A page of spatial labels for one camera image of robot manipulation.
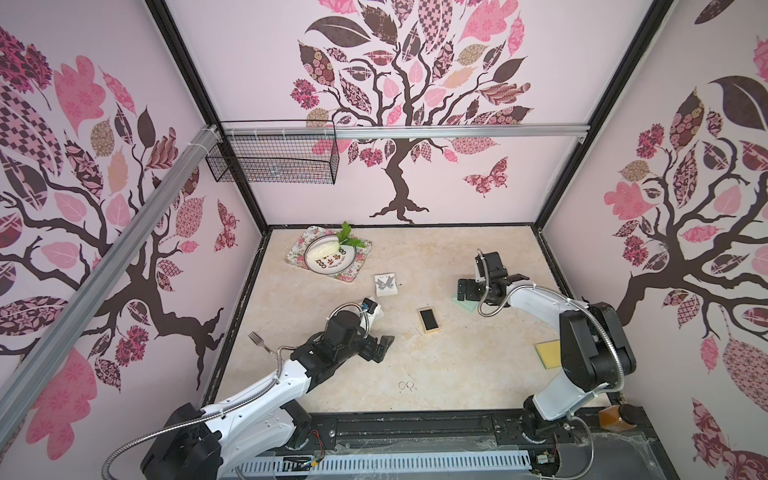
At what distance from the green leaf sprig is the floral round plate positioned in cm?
1

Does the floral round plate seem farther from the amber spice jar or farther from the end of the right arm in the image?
the amber spice jar

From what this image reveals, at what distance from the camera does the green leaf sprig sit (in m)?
1.13

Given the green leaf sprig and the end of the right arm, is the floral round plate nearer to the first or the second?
the green leaf sprig

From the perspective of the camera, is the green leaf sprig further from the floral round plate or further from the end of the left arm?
the end of the left arm

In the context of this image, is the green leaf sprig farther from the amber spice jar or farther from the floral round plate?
the amber spice jar

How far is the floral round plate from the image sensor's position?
3.56 feet
